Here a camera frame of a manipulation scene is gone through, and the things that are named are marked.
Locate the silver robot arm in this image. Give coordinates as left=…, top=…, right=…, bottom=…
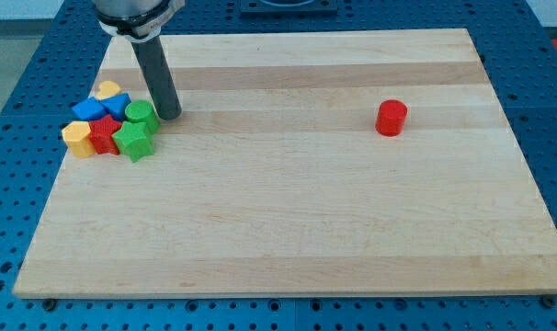
left=91, top=0, right=186, bottom=43

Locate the light wooden board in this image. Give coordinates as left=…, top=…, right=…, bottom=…
left=13, top=29, right=557, bottom=299

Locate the red cylinder block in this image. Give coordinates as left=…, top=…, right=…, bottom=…
left=375, top=99, right=408, bottom=137

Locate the green star block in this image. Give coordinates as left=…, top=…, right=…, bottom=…
left=111, top=121, right=154, bottom=163

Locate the green cylinder block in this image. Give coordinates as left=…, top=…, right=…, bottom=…
left=124, top=100, right=160, bottom=134

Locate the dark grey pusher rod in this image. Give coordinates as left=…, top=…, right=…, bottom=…
left=132, top=36, right=182, bottom=120

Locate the blue triangle block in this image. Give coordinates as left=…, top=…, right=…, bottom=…
left=99, top=93, right=131, bottom=121

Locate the red star block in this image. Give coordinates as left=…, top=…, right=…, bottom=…
left=89, top=115, right=122, bottom=155

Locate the yellow heart block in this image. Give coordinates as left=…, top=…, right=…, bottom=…
left=95, top=80, right=122, bottom=100

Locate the blue cube block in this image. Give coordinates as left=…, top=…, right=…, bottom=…
left=72, top=97, right=108, bottom=121

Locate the yellow hexagon block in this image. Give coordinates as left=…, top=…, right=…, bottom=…
left=62, top=121, right=96, bottom=158

